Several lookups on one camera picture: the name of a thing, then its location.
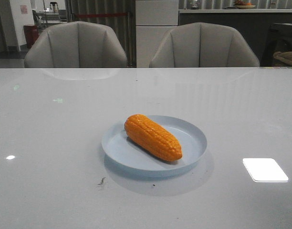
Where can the orange plastic corn cob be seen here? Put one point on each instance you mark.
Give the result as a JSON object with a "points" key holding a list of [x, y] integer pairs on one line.
{"points": [[153, 138]]}

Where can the light blue round plate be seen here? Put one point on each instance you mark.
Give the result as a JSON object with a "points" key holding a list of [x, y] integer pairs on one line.
{"points": [[132, 158]]}

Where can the beige chair on right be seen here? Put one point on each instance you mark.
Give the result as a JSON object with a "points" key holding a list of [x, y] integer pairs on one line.
{"points": [[203, 45]]}

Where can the beige chair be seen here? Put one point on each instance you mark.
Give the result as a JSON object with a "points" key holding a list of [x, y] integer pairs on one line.
{"points": [[203, 45], [76, 44]]}

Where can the white cabinet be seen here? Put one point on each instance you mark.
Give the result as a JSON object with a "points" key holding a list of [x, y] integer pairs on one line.
{"points": [[153, 19]]}

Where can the beige chair on left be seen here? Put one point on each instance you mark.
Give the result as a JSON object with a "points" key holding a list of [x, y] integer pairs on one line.
{"points": [[76, 44]]}

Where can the red barrier belt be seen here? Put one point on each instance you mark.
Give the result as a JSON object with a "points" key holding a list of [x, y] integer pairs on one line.
{"points": [[106, 15]]}

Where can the red trash bin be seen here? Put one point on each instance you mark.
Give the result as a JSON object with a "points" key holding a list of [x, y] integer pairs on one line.
{"points": [[31, 34]]}

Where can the fruit bowl on counter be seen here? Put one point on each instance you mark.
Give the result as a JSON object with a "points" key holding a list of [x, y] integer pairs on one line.
{"points": [[242, 4]]}

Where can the tan cushion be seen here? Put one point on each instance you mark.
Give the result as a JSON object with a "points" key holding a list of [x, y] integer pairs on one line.
{"points": [[284, 58]]}

